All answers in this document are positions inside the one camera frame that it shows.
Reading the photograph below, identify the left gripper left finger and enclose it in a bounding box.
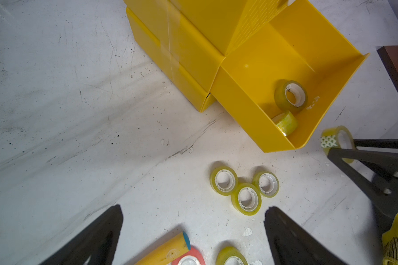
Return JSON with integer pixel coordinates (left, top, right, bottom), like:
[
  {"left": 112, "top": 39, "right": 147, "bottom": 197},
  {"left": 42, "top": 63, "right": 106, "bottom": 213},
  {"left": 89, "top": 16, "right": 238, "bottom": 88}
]
[{"left": 42, "top": 205, "right": 123, "bottom": 265}]

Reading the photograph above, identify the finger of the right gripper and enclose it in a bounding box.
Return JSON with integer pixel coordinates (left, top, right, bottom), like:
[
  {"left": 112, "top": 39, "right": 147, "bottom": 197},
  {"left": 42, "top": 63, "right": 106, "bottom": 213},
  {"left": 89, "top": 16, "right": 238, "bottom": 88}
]
[
  {"left": 354, "top": 139, "right": 398, "bottom": 149},
  {"left": 328, "top": 148, "right": 398, "bottom": 218}
]

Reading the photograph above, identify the red tape ring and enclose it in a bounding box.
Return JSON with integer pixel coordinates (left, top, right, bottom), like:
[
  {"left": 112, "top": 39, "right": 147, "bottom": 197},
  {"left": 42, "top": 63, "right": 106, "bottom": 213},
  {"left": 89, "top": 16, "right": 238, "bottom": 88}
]
[{"left": 171, "top": 246, "right": 206, "bottom": 265}]

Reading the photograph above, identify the yellow tape roll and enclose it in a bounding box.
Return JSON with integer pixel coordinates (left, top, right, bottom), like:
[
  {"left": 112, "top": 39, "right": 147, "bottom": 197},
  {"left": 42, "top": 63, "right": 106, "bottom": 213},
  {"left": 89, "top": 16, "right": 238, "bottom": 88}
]
[
  {"left": 274, "top": 81, "right": 308, "bottom": 113},
  {"left": 320, "top": 126, "right": 356, "bottom": 156},
  {"left": 252, "top": 171, "right": 280, "bottom": 198},
  {"left": 216, "top": 246, "right": 248, "bottom": 265},
  {"left": 210, "top": 166, "right": 239, "bottom": 196},
  {"left": 231, "top": 183, "right": 262, "bottom": 216},
  {"left": 272, "top": 111, "right": 298, "bottom": 136}
]

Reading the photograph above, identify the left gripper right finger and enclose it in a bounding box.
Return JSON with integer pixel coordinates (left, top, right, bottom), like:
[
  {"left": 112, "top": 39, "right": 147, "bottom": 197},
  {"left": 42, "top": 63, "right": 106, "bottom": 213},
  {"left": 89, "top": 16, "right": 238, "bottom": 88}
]
[{"left": 264, "top": 206, "right": 345, "bottom": 265}]

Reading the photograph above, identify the yellow drawer cabinet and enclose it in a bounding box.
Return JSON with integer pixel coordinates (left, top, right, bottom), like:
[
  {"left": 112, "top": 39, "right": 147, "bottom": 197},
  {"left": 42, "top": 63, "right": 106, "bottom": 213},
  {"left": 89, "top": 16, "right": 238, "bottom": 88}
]
[{"left": 126, "top": 1, "right": 367, "bottom": 152}]

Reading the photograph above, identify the teal garden fork yellow handle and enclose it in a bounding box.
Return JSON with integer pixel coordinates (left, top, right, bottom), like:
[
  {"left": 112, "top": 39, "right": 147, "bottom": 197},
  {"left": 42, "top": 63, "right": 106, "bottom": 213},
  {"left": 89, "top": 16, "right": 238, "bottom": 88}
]
[{"left": 136, "top": 231, "right": 191, "bottom": 265}]

